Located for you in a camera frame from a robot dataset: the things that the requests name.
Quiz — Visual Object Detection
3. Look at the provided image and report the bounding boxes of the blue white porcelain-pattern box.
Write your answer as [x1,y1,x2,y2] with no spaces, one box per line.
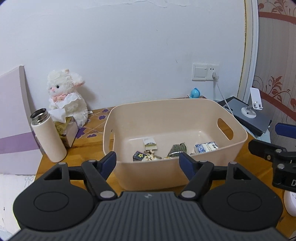
[194,142,219,154]

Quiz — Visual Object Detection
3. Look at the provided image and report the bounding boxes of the floral white yellow scrunchie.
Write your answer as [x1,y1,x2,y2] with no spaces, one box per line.
[142,150,171,161]

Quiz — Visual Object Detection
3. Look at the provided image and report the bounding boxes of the white blue small box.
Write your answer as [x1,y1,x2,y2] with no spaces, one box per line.
[142,137,158,151]

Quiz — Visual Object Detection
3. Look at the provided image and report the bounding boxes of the white round device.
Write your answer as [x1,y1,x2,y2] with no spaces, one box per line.
[283,190,296,217]

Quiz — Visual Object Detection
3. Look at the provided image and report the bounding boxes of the grey laptop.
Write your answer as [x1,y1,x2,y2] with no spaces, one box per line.
[218,96,271,137]

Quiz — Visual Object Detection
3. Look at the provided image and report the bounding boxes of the dark green patterned pouch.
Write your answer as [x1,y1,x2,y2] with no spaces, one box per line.
[167,143,187,158]

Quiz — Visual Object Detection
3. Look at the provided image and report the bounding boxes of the white phone stand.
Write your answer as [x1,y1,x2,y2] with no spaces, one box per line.
[241,87,263,118]

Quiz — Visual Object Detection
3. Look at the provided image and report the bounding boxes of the dark box yellow star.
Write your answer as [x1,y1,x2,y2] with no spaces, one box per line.
[132,151,148,161]

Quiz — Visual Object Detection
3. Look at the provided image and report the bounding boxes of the tissue box with tissue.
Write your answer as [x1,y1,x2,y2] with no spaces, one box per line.
[49,93,79,148]

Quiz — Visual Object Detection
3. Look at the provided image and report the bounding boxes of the beige plastic storage bin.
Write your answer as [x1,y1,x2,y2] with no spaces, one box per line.
[103,98,248,191]

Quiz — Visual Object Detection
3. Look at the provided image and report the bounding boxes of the cream thermos bottle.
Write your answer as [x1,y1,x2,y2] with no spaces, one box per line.
[30,108,67,163]

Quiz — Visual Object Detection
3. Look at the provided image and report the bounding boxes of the purple white headboard panel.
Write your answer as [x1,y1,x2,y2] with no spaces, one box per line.
[1,66,42,175]

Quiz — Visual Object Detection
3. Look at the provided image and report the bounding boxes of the white plush lamb toy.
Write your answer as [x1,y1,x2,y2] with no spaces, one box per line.
[47,69,88,128]

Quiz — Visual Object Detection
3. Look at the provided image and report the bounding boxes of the white charger plug and cable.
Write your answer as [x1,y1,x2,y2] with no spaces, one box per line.
[211,72,234,114]

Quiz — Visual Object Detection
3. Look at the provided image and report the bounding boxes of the white wall switch socket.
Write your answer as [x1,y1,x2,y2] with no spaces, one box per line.
[192,63,219,81]

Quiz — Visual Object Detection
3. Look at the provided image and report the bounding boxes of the white door frame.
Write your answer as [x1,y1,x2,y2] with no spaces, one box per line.
[237,0,259,103]

